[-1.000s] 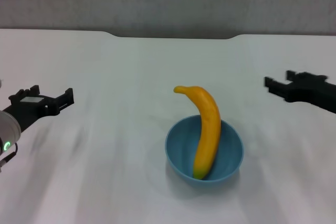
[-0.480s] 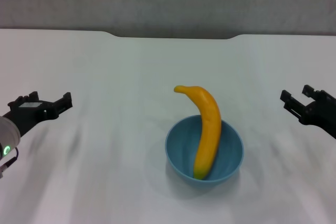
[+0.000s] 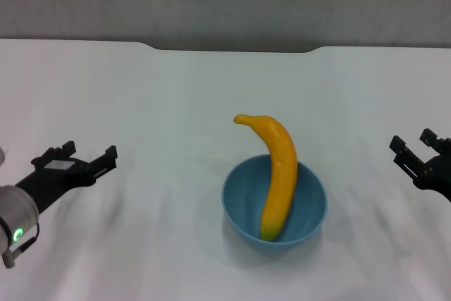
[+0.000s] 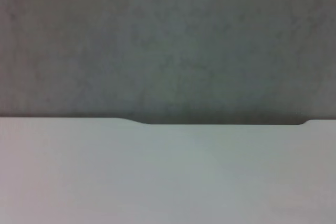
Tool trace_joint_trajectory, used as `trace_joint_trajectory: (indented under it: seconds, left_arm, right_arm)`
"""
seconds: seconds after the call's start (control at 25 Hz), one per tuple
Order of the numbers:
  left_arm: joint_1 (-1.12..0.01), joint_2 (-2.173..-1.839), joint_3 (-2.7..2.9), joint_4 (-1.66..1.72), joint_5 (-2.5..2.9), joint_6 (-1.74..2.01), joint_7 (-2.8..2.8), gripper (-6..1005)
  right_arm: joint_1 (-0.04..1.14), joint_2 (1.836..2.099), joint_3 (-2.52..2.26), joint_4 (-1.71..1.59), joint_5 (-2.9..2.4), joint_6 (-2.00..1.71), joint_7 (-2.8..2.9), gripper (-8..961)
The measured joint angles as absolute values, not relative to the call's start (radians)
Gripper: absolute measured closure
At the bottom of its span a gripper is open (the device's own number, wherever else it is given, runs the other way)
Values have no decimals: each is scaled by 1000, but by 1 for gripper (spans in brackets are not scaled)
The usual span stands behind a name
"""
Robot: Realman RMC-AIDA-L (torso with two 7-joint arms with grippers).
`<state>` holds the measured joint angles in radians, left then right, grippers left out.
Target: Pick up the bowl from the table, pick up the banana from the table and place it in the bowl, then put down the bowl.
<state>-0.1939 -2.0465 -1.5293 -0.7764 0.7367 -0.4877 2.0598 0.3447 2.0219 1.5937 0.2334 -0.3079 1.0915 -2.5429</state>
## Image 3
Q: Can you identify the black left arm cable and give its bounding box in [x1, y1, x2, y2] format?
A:
[1, 223, 39, 269]

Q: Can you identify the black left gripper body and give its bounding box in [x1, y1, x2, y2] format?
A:
[16, 149, 94, 215]

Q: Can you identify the yellow banana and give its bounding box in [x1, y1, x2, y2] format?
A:
[233, 113, 299, 242]

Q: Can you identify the blue bowl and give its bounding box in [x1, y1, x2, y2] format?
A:
[221, 154, 328, 253]

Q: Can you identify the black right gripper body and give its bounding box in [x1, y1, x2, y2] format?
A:
[414, 154, 451, 203]

